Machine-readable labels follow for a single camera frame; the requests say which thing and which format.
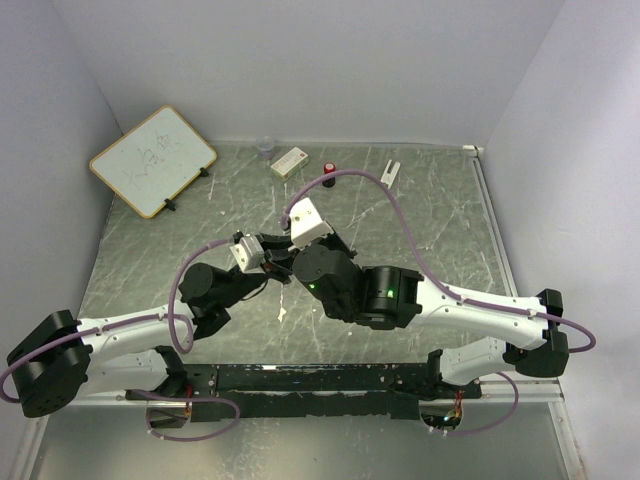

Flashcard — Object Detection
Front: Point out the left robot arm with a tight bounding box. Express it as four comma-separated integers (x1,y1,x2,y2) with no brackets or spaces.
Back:
1,233,295,418

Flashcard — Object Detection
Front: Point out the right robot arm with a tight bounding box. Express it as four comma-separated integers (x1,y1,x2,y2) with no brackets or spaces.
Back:
293,241,569,398

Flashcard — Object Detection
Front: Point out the red black stamp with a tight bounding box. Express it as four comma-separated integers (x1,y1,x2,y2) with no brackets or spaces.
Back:
322,162,337,188

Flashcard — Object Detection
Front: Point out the white usb adapter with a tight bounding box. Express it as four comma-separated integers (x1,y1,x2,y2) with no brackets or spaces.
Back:
380,159,401,189

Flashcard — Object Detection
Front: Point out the small white green box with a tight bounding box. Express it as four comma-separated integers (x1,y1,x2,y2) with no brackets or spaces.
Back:
270,147,309,182

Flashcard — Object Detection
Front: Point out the clear plastic cup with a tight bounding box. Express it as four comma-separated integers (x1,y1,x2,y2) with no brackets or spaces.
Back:
255,136,275,161

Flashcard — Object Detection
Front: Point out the left whiteboard stand foot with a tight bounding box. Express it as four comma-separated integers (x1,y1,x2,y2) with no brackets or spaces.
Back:
164,198,177,211

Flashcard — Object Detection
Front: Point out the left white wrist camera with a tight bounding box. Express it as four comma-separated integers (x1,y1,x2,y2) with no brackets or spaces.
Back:
229,231,264,273

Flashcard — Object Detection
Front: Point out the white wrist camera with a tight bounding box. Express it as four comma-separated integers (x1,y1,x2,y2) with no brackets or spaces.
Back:
229,231,264,273
289,198,334,249

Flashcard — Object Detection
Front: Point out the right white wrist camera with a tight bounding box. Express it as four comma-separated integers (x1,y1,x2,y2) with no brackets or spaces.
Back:
289,198,334,249

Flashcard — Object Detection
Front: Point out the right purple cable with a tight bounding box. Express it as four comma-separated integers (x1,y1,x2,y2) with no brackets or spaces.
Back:
279,169,597,438

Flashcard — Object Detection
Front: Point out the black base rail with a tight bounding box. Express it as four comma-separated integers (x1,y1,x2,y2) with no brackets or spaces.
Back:
152,363,482,420

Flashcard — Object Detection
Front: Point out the small whiteboard yellow frame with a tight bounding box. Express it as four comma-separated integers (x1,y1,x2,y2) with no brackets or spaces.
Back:
89,105,217,219

